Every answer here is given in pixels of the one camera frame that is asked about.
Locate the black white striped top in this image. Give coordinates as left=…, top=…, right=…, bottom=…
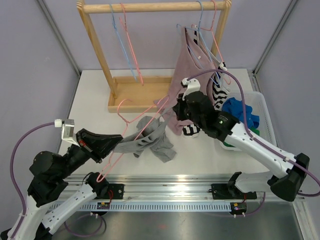
left=182, top=31, right=230, bottom=138

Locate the white plastic basket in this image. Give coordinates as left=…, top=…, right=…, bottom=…
left=226, top=91, right=277, bottom=145

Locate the green tank top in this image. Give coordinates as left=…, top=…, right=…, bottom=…
left=222, top=127, right=261, bottom=149

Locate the light blue wire hanger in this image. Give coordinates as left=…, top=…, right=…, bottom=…
left=109, top=4, right=138, bottom=82

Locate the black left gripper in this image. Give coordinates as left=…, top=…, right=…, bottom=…
left=57, top=128, right=124, bottom=179

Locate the mauve tank top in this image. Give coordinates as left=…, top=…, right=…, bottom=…
left=163, top=27, right=215, bottom=136

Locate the white slotted cable duct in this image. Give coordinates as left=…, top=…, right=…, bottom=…
left=47, top=202, right=232, bottom=213

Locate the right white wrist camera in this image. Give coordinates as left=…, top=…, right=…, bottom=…
left=181, top=78, right=201, bottom=100

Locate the pink hanger under striped top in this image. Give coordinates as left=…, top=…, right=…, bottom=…
left=191, top=0, right=233, bottom=86

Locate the grey tank top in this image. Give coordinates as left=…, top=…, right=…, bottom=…
left=113, top=108, right=177, bottom=163

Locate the aluminium mounting rail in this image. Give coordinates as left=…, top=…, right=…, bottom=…
left=62, top=173, right=306, bottom=202

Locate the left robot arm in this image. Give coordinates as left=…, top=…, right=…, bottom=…
left=0, top=128, right=123, bottom=240

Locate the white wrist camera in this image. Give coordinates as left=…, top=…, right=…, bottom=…
left=54, top=119, right=79, bottom=146
left=181, top=78, right=201, bottom=100

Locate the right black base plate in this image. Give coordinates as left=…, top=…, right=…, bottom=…
left=208, top=183, right=258, bottom=200

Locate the blue tank top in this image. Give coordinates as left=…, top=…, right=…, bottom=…
left=221, top=97, right=260, bottom=129

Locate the wooden clothes rack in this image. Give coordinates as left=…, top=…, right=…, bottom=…
left=76, top=0, right=232, bottom=113

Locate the pink wire hanger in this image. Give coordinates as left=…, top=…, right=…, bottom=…
left=119, top=3, right=144, bottom=86

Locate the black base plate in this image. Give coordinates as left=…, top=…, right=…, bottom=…
left=208, top=183, right=258, bottom=200
left=97, top=183, right=125, bottom=200

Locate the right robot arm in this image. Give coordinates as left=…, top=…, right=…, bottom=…
left=172, top=91, right=310, bottom=202

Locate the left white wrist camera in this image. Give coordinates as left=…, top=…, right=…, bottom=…
left=54, top=119, right=79, bottom=146

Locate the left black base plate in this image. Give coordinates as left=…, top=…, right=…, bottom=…
left=97, top=183, right=125, bottom=200

